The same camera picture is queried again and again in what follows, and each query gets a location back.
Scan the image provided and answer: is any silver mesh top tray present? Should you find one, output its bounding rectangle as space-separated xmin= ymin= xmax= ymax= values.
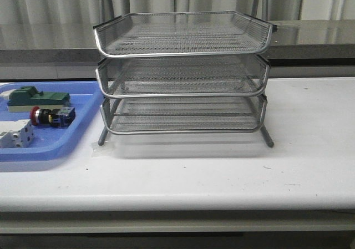
xmin=93 ymin=11 xmax=276 ymax=58

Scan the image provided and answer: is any green electrical switch block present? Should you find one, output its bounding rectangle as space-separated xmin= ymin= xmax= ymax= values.
xmin=7 ymin=86 xmax=71 ymax=113

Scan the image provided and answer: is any blue plastic tray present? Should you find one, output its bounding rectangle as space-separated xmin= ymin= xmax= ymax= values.
xmin=1 ymin=81 xmax=103 ymax=162

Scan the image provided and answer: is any grey metal rack frame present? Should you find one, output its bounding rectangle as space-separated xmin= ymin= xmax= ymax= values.
xmin=98 ymin=0 xmax=277 ymax=147

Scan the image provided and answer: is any grey background counter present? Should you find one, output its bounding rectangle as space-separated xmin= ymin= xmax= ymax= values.
xmin=1 ymin=19 xmax=354 ymax=67

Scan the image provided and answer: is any red emergency stop button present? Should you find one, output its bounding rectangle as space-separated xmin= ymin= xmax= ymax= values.
xmin=29 ymin=106 xmax=76 ymax=128

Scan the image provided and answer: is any white circuit breaker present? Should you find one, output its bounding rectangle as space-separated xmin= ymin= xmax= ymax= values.
xmin=1 ymin=119 xmax=34 ymax=148

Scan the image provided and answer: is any silver mesh bottom tray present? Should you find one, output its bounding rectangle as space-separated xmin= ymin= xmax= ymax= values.
xmin=100 ymin=95 xmax=267 ymax=135

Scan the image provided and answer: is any silver mesh tray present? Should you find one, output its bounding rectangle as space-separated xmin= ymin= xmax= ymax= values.
xmin=93 ymin=11 xmax=276 ymax=58
xmin=95 ymin=54 xmax=270 ymax=99
xmin=100 ymin=95 xmax=267 ymax=135

